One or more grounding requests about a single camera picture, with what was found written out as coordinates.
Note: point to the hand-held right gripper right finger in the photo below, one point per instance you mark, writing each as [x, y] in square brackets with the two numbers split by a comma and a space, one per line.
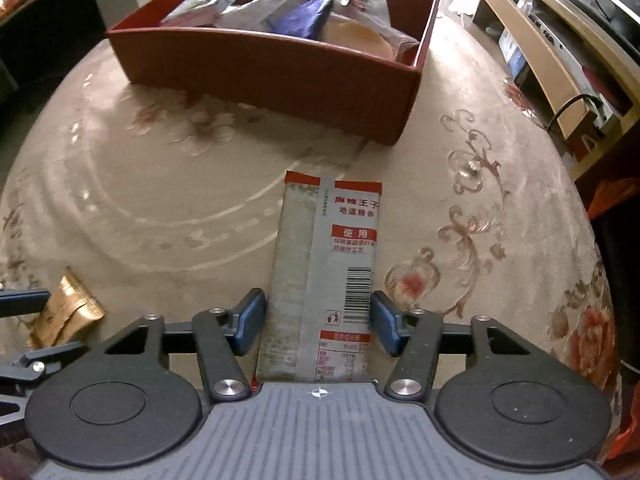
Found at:
[387, 322]

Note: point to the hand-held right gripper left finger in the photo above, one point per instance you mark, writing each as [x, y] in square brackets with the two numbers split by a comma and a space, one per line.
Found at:
[250, 320]

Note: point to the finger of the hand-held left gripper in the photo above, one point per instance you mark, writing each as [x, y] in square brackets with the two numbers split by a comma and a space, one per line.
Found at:
[35, 365]
[25, 302]

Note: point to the gold snack packet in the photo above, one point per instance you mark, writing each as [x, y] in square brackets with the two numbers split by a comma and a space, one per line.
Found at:
[70, 310]

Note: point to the long white red packet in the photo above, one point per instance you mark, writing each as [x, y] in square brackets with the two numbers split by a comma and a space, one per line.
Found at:
[320, 260]

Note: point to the red cardboard box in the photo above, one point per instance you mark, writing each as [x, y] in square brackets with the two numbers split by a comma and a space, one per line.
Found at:
[250, 70]

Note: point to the clear packet round pale cake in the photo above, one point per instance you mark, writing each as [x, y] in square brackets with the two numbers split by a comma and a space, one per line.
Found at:
[360, 40]

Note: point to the dark blue packet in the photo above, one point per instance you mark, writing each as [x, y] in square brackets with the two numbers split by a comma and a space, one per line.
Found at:
[305, 17]

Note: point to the white pouch red print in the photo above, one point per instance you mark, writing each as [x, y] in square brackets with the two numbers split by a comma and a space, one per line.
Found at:
[260, 10]

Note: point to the white packet black print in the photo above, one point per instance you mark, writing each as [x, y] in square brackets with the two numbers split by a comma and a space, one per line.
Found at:
[200, 7]

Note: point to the beige floral tablecloth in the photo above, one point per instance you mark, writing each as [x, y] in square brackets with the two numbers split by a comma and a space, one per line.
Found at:
[150, 185]

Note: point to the orange plastic bag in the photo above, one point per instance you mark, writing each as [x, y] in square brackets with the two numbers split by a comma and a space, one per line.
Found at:
[612, 200]

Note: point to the blue white box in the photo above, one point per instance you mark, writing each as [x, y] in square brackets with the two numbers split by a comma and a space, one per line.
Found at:
[512, 52]

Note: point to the wooden television stand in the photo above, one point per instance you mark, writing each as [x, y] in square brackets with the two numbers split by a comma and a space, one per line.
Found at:
[540, 45]

